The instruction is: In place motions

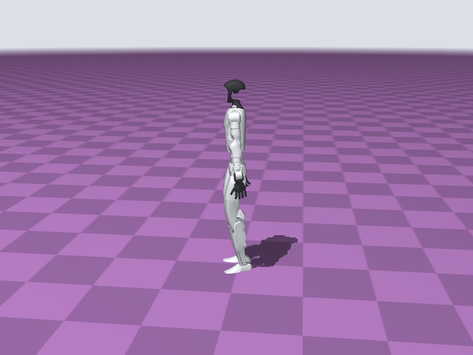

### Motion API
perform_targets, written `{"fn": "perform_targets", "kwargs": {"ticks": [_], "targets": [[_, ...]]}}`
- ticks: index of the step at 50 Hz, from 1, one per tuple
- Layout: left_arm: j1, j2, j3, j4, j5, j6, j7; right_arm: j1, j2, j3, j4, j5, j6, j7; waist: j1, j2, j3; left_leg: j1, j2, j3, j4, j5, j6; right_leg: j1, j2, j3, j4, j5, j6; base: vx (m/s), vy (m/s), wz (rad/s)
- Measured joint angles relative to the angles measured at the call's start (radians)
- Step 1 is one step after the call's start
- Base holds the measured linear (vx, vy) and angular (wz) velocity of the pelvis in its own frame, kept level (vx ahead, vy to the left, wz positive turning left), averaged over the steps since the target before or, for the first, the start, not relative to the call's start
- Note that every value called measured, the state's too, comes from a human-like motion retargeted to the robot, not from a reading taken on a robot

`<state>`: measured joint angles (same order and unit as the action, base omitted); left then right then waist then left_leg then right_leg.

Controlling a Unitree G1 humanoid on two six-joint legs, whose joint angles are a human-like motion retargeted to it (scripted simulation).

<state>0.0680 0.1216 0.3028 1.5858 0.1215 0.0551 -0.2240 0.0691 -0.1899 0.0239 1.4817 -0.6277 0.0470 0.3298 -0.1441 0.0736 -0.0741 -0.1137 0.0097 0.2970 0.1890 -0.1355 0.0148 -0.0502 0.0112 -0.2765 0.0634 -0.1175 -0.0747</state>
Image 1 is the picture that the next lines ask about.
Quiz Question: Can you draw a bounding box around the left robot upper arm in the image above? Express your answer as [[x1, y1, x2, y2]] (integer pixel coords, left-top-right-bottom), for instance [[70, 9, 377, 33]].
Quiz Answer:
[[228, 111, 241, 151]]

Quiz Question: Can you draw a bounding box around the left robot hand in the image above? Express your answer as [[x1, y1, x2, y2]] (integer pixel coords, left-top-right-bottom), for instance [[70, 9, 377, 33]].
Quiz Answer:
[[231, 173, 247, 199]]

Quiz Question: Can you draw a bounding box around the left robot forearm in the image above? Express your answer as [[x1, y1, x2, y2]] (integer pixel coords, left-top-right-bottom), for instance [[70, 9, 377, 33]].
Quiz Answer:
[[231, 142, 242, 180]]

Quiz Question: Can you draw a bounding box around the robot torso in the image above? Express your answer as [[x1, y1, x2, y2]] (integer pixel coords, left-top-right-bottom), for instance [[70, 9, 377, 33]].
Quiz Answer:
[[224, 105, 247, 177]]

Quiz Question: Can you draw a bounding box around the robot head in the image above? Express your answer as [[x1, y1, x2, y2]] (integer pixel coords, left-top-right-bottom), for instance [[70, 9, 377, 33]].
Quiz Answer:
[[224, 79, 245, 109]]

